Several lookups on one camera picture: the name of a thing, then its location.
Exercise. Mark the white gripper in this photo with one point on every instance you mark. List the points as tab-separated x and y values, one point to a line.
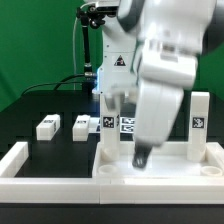
163	77

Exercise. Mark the white square desk top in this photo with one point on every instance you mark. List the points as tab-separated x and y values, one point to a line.
169	161

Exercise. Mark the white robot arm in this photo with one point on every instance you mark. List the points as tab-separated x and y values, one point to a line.
162	40

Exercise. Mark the fiducial marker sheet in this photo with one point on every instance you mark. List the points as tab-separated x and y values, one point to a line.
126	125

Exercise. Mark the white U-shaped obstacle fence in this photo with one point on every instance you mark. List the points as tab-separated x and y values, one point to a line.
208	188

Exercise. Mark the black camera stand pole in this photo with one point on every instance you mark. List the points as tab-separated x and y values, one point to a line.
89	18

